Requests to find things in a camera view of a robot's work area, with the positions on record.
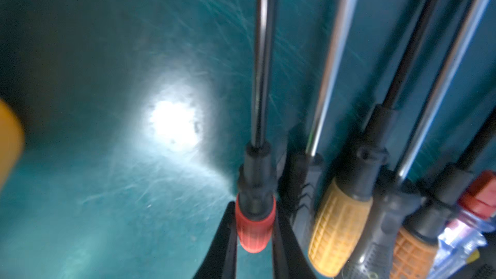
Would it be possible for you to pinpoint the black ribbed handle screwdriver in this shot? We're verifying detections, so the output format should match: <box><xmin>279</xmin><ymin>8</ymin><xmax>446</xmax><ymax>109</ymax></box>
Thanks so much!
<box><xmin>278</xmin><ymin>0</ymin><xmax>368</xmax><ymax>249</ymax></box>

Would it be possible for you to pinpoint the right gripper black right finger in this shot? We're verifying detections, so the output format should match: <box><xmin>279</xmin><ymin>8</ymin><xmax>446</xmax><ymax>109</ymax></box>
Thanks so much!
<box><xmin>272</xmin><ymin>205</ymin><xmax>316</xmax><ymax>279</ymax></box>

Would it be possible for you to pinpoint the black handle long screwdriver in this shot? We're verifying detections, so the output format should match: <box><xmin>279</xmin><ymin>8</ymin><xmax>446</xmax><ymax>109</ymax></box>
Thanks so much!
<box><xmin>340</xmin><ymin>0</ymin><xmax>489</xmax><ymax>278</ymax></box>

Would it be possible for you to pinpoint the yellow plastic storage box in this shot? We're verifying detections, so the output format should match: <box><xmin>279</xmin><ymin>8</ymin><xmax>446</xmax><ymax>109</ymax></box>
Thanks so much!
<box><xmin>0</xmin><ymin>99</ymin><xmax>25</xmax><ymax>189</ymax></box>

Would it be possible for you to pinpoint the orange brown handle screwdriver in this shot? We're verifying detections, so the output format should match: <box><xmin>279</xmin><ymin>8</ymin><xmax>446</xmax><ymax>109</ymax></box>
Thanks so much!
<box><xmin>390</xmin><ymin>112</ymin><xmax>495</xmax><ymax>278</ymax></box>

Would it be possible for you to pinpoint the yellow handle screwdriver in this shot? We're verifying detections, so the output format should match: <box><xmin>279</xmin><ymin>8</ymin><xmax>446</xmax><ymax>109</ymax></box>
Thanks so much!
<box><xmin>308</xmin><ymin>0</ymin><xmax>438</xmax><ymax>278</ymax></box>

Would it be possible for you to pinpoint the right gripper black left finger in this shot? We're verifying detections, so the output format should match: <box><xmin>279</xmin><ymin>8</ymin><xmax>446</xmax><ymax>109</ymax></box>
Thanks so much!
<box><xmin>193</xmin><ymin>201</ymin><xmax>238</xmax><ymax>279</ymax></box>

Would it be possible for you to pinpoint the purple clear handle screwdriver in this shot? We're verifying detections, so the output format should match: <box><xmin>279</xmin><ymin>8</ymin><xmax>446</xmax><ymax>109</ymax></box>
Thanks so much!
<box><xmin>427</xmin><ymin>170</ymin><xmax>495</xmax><ymax>278</ymax></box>

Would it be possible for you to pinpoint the red black handle screwdriver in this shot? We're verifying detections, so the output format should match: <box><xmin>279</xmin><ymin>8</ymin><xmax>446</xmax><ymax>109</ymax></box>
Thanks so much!
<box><xmin>235</xmin><ymin>0</ymin><xmax>277</xmax><ymax>254</ymax></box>

